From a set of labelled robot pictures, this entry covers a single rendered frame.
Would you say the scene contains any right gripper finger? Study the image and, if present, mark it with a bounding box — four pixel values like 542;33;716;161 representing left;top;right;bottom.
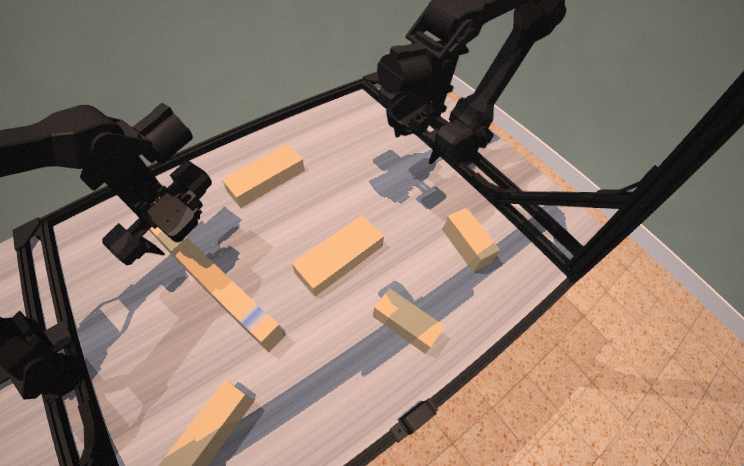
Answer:
382;103;401;138
429;140;447;165

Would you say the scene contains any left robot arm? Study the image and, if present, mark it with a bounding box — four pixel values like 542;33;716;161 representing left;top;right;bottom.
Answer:
0;103;203;404

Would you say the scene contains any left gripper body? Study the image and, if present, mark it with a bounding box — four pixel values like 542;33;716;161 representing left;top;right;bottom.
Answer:
102;161;212;265

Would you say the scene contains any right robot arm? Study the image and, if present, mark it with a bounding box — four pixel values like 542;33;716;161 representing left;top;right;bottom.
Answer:
377;0;566;167

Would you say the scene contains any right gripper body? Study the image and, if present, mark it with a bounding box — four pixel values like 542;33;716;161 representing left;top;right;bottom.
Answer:
378;85;474;153

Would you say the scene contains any light orange rectangular block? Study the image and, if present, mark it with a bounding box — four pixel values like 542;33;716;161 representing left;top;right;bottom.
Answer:
292;215;384;297
222;144;304;208

